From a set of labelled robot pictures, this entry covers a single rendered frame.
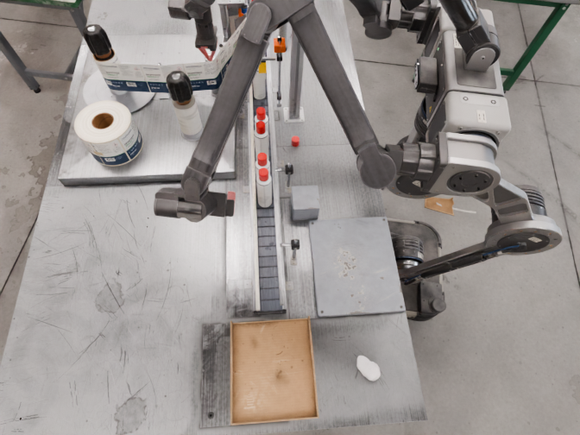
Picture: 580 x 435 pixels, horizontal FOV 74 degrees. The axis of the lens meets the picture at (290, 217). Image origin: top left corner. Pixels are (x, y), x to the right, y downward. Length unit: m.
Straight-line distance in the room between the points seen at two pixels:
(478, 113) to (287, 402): 0.96
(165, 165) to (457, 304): 1.74
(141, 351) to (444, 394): 1.54
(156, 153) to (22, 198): 1.44
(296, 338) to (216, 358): 0.27
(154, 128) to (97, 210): 0.40
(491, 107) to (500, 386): 1.74
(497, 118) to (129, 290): 1.21
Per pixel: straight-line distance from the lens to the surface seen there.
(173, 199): 0.96
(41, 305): 1.57
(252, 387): 1.31
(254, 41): 0.81
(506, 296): 2.58
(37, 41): 3.88
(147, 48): 2.07
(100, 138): 1.56
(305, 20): 0.83
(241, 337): 1.33
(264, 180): 1.29
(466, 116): 0.92
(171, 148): 1.64
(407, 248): 1.97
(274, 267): 1.34
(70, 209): 1.68
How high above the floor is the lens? 2.14
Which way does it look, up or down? 63 degrees down
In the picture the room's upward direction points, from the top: 4 degrees clockwise
